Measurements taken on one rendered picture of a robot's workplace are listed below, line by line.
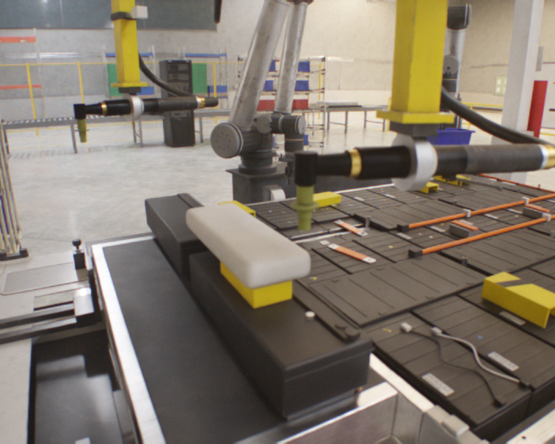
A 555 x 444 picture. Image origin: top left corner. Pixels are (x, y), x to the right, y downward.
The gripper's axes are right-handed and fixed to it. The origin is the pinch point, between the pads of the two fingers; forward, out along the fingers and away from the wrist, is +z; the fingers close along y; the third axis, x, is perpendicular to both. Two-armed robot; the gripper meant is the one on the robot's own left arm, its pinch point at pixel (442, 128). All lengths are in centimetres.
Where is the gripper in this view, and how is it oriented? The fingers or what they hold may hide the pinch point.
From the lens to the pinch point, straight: 252.6
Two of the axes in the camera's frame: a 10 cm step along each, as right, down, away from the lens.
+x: 9.8, -0.6, 1.9
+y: 2.0, 3.1, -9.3
